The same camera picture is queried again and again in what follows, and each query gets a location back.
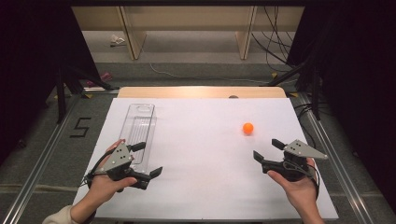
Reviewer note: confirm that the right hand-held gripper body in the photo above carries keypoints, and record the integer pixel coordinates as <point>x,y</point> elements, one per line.
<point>303,151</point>

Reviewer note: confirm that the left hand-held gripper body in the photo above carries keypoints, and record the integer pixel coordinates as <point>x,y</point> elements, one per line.
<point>120,158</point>

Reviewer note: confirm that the clear plastic tray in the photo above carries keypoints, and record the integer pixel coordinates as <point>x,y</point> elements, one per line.
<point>138,126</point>

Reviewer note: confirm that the orange ball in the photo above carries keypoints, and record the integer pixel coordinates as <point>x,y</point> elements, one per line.
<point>248,128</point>

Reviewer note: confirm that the person's left hand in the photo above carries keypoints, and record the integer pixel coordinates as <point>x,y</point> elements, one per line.
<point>104,188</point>

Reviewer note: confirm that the person's right hand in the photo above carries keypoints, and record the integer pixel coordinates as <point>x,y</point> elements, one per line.
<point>297,191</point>

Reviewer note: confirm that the white table cover board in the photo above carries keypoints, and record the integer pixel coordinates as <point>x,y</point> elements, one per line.
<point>202,155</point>

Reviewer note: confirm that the black metal stand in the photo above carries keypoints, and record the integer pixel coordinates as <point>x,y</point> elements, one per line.
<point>316,93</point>
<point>60,93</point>

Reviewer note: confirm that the pink object on floor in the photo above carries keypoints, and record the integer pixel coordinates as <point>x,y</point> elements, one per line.
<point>104,76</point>

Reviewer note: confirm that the wooden table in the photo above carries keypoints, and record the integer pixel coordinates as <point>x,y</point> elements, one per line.
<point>199,92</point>

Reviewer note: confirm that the crumpled white paper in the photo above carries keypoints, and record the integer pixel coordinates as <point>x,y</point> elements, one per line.
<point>117,40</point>

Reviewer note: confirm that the light wooden shelf unit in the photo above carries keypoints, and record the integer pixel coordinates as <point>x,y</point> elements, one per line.
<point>186,18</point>

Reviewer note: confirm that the aluminium floor rail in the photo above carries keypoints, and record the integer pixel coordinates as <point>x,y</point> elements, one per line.
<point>339,161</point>
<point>40,165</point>

